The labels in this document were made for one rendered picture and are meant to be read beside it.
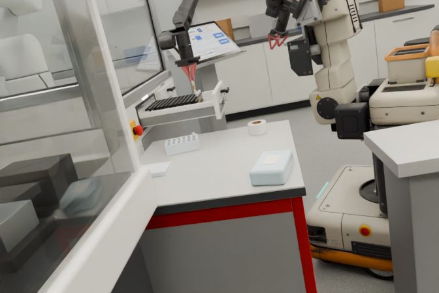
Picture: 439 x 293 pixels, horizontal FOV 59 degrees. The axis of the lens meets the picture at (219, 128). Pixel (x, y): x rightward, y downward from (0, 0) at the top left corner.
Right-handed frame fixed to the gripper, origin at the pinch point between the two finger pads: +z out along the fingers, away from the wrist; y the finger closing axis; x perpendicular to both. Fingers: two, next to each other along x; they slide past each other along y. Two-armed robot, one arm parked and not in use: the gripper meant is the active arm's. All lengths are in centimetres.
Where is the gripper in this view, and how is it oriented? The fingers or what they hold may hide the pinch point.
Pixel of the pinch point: (192, 79)
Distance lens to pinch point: 165.9
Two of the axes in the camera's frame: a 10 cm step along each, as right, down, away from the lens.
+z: 2.0, 9.5, 2.4
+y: 9.7, -1.7, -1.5
